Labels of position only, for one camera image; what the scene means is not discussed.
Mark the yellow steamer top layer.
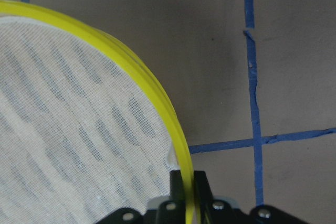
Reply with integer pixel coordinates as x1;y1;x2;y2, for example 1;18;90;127
0;0;200;224

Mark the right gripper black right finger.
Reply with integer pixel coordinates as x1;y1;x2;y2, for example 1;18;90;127
194;170;214;223

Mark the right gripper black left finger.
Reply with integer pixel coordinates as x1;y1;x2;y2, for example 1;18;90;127
169;170;186;223

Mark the white steamer liner cloth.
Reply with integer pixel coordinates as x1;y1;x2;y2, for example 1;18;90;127
0;16;182;224

